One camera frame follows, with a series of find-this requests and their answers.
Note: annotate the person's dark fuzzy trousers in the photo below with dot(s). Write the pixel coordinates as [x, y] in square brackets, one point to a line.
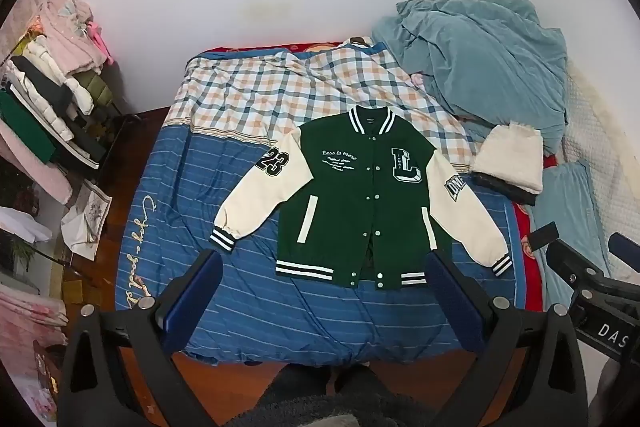
[325, 394]

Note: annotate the pink floral bedding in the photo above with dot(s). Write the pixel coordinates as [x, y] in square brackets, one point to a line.
[30, 312]

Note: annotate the cream fleece folded garment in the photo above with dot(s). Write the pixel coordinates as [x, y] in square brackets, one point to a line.
[510, 157]

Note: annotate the red printed bed sheet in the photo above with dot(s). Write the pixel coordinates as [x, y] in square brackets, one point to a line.
[530, 257]

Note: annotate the teal blanket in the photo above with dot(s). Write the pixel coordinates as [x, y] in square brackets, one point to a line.
[480, 62]

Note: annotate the white floral paper bag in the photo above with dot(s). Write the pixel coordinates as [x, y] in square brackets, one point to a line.
[85, 222]

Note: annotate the green varsity jacket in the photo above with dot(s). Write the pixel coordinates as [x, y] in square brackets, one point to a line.
[360, 197]

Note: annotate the blue striped plaid quilt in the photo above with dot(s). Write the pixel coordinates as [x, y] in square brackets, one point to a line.
[240, 167]

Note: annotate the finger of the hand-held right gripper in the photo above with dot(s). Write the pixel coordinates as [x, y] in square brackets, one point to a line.
[626, 248]
[567, 257]

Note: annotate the teal pillow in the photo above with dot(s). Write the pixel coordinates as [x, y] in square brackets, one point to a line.
[570, 202]

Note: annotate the white quilted blanket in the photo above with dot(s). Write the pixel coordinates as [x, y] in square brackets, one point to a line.
[600, 122]

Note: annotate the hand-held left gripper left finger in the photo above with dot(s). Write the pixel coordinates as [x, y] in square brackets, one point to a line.
[192, 302]

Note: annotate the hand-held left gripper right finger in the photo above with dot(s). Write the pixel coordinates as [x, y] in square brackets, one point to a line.
[456, 304]

